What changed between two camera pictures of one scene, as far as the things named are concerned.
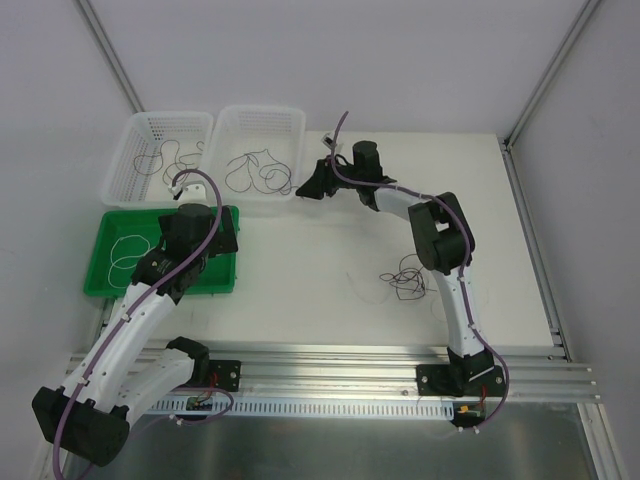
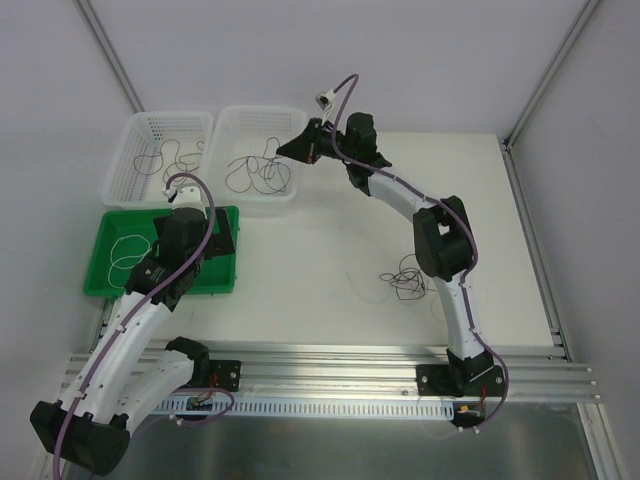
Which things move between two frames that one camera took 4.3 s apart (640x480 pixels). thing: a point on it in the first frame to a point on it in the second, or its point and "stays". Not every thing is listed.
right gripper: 324,175 to 311,143
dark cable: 178,163 stays
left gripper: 226,232 stays
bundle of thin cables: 409,280 stays
